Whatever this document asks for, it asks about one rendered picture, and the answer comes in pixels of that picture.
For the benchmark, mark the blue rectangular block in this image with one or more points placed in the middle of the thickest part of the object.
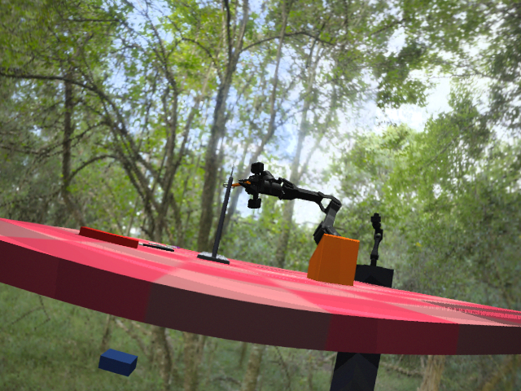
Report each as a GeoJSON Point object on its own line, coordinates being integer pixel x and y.
{"type": "Point", "coordinates": [118, 362]}

